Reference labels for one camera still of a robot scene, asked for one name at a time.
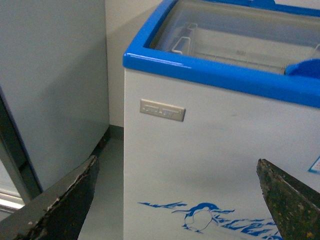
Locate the white chest freezer blue rim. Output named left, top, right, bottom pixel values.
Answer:
left=122, top=0, right=320, bottom=240

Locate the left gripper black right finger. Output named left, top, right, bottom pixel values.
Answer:
left=256, top=159, right=320, bottom=240

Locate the white wire freezer basket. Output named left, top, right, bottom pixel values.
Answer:
left=170, top=23, right=320, bottom=74

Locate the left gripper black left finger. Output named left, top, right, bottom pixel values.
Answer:
left=0, top=155, right=99, bottom=240

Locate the silver brand name plate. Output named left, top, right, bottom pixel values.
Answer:
left=139, top=99, right=186, bottom=122

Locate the grey upright cabinet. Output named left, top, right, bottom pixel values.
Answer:
left=0, top=0, right=110, bottom=190

